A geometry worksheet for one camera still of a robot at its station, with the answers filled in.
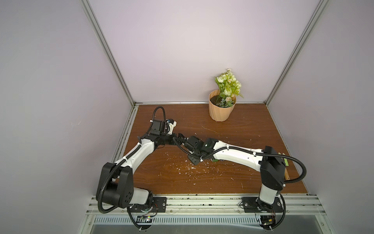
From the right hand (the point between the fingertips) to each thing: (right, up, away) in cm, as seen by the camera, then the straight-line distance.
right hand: (193, 153), depth 81 cm
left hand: (-7, +9, +4) cm, 12 cm away
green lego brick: (+9, +4, -25) cm, 26 cm away
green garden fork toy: (+54, -13, 0) cm, 56 cm away
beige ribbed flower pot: (+17, +24, +19) cm, 35 cm away
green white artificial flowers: (+23, +40, +8) cm, 46 cm away
